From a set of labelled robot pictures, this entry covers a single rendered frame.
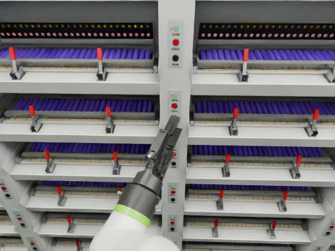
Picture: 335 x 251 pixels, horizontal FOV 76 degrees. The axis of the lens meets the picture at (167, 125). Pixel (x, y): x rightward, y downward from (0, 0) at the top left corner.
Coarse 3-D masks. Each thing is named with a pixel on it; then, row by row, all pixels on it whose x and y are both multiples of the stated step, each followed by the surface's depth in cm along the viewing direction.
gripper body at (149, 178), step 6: (156, 162) 56; (150, 168) 54; (156, 168) 56; (138, 174) 54; (144, 174) 53; (150, 174) 53; (156, 174) 57; (138, 180) 53; (144, 180) 52; (150, 180) 53; (156, 180) 53; (144, 186) 52; (150, 186) 52; (156, 186) 53; (156, 192) 53
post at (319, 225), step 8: (328, 192) 91; (328, 200) 91; (328, 216) 92; (312, 224) 101; (320, 224) 95; (320, 232) 97; (320, 240) 100; (328, 240) 100; (304, 248) 107; (312, 248) 103; (328, 248) 103
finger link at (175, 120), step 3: (171, 117) 65; (174, 117) 65; (177, 117) 65; (168, 120) 64; (171, 120) 64; (174, 120) 64; (177, 120) 64; (174, 123) 63; (177, 123) 63; (165, 126) 63; (174, 126) 62; (171, 129) 62; (174, 129) 62; (171, 132) 61
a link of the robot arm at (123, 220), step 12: (120, 216) 47; (132, 216) 47; (144, 216) 48; (108, 228) 46; (120, 228) 45; (132, 228) 45; (144, 228) 48; (96, 240) 44; (108, 240) 43; (120, 240) 41
